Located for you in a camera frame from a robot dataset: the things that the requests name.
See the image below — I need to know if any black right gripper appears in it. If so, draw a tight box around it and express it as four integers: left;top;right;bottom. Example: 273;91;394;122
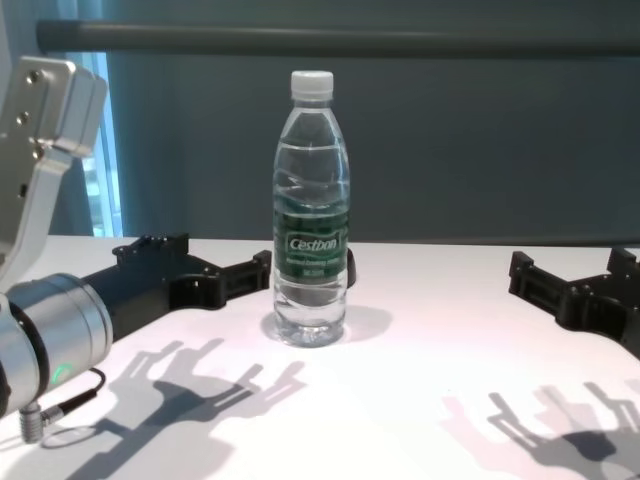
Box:
508;245;640;361

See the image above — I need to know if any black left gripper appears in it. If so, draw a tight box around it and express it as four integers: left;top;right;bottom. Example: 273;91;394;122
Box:
82;231;273;347

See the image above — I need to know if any clear water bottle green label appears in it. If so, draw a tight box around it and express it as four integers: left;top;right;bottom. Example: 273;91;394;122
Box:
272;70;351;348

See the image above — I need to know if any black round button green top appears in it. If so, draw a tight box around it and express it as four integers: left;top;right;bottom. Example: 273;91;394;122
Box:
344;248;359;290

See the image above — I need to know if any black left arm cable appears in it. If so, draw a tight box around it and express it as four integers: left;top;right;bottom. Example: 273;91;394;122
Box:
18;367;108;445

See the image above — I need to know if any grey horizontal rail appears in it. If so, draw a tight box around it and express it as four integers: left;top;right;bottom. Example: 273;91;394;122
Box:
35;18;640;61

